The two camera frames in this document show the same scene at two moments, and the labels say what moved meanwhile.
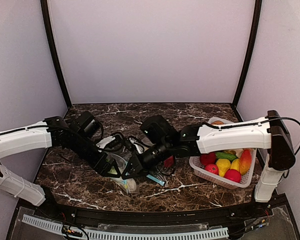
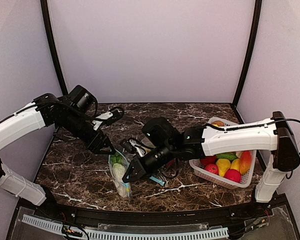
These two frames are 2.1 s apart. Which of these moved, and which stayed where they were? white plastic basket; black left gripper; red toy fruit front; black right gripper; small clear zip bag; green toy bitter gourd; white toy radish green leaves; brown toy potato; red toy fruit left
Moved: black left gripper; white toy radish green leaves; small clear zip bag
Stayed: red toy fruit left; green toy bitter gourd; red toy fruit front; white plastic basket; black right gripper; brown toy potato
